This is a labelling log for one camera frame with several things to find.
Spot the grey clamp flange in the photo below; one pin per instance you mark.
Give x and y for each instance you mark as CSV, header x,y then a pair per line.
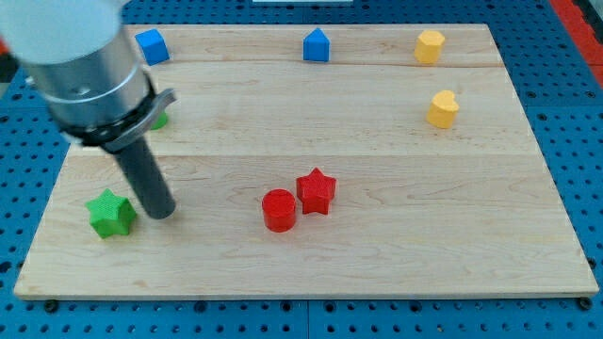
x,y
116,135

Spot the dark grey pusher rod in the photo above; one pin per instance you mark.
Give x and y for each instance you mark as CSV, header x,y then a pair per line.
x,y
146,179

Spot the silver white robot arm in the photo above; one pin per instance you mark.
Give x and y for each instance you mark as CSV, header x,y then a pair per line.
x,y
79,58

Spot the green star block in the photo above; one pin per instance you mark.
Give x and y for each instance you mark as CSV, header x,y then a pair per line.
x,y
110,214

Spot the red star block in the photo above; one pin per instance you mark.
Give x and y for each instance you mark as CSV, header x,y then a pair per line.
x,y
316,191

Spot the green round block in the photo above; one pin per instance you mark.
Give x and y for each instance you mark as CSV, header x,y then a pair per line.
x,y
161,121

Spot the blue cube block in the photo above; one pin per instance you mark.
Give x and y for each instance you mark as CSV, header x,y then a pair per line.
x,y
152,46

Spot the red cylinder block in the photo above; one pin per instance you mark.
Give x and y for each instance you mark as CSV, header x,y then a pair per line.
x,y
279,210

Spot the wooden board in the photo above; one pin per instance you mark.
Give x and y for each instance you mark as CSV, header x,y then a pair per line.
x,y
420,212

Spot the blue pentagon block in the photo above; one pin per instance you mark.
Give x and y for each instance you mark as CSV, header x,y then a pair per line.
x,y
316,46

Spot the yellow heart block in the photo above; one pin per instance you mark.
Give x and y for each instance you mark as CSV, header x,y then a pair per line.
x,y
443,109

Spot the yellow hexagon block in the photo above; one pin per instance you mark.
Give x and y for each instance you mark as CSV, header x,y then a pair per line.
x,y
429,46

